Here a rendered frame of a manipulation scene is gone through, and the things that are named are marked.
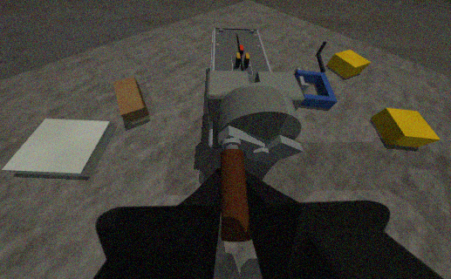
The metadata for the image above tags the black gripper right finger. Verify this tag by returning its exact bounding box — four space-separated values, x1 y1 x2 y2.
245 170 390 279

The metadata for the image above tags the yellow block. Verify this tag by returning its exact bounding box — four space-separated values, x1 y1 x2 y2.
372 108 440 147
327 50 371 78

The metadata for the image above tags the black l-shaped bar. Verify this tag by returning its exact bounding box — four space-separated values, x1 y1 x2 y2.
317 41 326 73

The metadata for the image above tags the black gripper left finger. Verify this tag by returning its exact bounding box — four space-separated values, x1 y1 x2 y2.
95 168 221 279

